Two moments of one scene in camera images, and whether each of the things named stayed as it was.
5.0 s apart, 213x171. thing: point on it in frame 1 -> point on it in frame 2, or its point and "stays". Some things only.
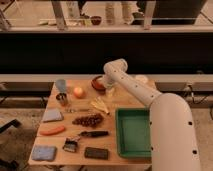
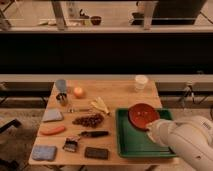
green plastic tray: [133, 132] stays
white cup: [141, 79] stays
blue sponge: [44, 152] stays
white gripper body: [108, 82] -> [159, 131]
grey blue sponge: [53, 115] stays
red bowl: [99, 84] -> [143, 114]
